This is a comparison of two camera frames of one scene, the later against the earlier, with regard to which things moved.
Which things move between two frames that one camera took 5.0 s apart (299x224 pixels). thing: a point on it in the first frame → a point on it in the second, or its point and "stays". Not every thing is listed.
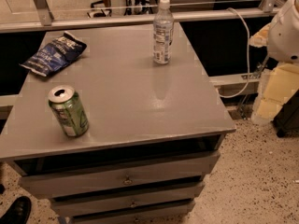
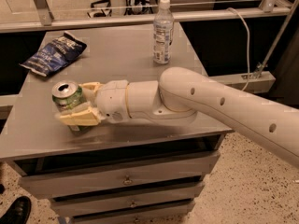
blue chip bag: x=49 y=58 stays
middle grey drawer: x=125 y=200 stays
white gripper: x=285 y=37 → x=112 y=99
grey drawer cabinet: x=154 y=133 stays
